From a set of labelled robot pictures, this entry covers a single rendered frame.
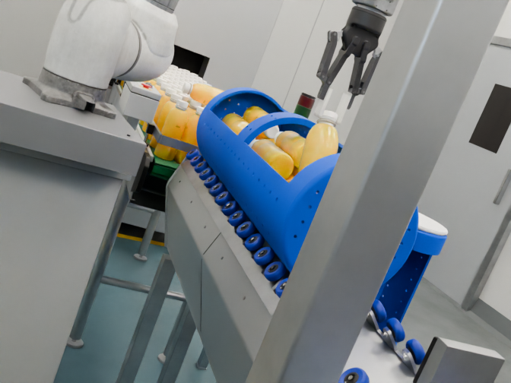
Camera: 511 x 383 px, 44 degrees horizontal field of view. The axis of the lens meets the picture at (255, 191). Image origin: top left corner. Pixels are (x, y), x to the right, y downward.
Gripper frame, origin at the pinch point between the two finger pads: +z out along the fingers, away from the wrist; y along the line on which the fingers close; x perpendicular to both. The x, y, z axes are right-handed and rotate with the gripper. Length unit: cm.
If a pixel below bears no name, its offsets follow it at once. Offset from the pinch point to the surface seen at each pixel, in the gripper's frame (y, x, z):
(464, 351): 3, -61, 21
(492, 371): 9, -61, 23
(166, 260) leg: -4, 65, 68
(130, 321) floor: 11, 141, 131
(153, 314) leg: -1, 65, 88
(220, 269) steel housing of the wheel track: -8.2, 5.2, 43.5
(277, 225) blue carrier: -8.6, -16.1, 23.9
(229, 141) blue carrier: -9.0, 30.1, 19.0
